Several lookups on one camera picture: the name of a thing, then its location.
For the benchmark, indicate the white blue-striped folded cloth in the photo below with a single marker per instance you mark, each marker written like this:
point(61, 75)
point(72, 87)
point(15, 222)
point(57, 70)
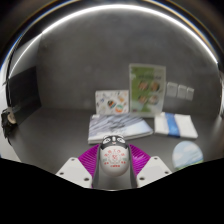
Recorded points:
point(175, 125)

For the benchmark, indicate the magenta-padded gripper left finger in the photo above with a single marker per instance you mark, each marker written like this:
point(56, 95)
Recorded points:
point(81, 166)

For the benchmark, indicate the small white cartoon print card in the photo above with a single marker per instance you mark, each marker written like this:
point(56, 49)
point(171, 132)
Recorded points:
point(111, 102)

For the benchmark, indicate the black tape dispenser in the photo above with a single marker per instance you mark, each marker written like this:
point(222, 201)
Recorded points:
point(8, 119)

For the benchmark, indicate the tall green printed poster card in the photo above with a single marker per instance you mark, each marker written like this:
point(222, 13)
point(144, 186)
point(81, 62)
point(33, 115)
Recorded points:
point(147, 88)

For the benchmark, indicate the white panda-print computer mouse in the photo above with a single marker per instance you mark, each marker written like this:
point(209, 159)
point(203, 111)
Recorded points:
point(114, 156)

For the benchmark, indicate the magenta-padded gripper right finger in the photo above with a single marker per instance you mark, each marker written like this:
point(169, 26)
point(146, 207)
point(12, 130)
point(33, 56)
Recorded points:
point(146, 167)

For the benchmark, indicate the white wall socket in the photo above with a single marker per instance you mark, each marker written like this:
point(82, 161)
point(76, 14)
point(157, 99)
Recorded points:
point(171, 89)
point(190, 93)
point(182, 91)

